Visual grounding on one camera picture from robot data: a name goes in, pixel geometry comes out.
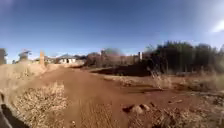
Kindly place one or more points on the red dirt track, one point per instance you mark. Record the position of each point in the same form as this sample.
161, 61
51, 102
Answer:
90, 86

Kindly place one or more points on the row of dark green trees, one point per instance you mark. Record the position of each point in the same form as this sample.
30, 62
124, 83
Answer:
180, 56

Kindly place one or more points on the small tree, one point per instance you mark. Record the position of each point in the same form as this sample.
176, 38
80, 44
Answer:
24, 56

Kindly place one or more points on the brown wall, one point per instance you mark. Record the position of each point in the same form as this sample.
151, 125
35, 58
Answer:
113, 61

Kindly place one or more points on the white low building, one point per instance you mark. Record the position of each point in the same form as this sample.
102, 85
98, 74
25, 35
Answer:
68, 60

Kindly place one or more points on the dry yellow grass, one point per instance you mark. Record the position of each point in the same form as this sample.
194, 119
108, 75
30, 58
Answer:
40, 103

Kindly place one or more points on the brick pillar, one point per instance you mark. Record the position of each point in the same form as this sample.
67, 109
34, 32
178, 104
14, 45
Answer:
42, 58

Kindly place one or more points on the white post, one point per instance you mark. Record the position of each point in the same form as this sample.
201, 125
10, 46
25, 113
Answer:
140, 56

